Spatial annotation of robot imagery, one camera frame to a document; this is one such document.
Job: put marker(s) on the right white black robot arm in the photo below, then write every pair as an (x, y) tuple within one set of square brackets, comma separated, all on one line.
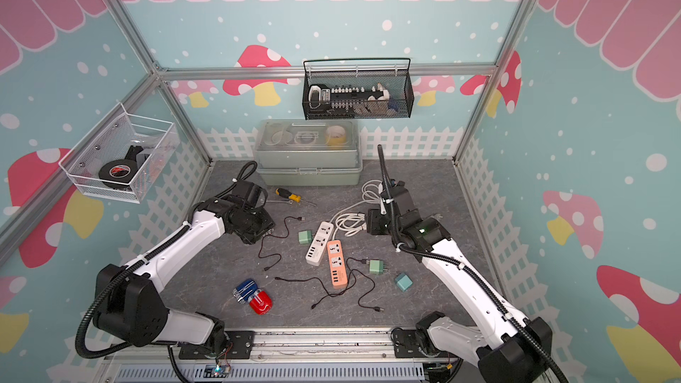
[(503, 344)]

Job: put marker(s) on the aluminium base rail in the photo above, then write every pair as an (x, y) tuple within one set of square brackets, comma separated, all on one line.
[(279, 354)]

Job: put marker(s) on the translucent green storage box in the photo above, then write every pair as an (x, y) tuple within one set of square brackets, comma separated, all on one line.
[(295, 153)]

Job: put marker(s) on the red blue electric shaver case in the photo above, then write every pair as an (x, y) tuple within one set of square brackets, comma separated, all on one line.
[(248, 292)]

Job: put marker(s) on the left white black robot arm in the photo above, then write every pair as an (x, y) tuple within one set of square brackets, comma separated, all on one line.
[(127, 310)]

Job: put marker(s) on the white power strip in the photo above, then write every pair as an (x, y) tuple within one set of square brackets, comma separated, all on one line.
[(317, 248)]

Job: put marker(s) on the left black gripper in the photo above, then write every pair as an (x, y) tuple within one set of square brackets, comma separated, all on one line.
[(268, 222)]

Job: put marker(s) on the white wire wall basket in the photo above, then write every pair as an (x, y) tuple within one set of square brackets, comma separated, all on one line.
[(121, 135)]

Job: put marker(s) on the yellow tape roll in box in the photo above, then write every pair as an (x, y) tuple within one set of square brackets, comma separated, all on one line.
[(336, 136)]

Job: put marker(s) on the orange power strip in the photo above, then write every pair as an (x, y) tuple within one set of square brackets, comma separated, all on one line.
[(337, 265)]

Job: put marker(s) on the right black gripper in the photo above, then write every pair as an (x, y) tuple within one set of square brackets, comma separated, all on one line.
[(372, 219)]

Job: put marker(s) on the yellow black screwdriver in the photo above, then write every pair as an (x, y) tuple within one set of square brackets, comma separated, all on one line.
[(289, 197)]

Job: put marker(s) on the black power strip in basket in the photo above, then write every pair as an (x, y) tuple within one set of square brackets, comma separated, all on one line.
[(360, 101)]

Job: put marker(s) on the black electrical tape roll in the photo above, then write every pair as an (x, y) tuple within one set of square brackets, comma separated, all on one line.
[(118, 174)]

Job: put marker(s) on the black wire mesh wall basket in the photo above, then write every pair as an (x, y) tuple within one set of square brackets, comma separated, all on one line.
[(393, 74)]

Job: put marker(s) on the green charger adapter with prongs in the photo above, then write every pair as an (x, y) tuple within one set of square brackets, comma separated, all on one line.
[(377, 267)]

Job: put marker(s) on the teal cube adapter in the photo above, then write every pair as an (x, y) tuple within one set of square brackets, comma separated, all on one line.
[(403, 282)]

